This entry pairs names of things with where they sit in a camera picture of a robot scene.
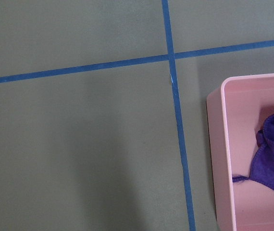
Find pink plastic tray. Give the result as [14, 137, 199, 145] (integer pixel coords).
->
[206, 74, 274, 231]

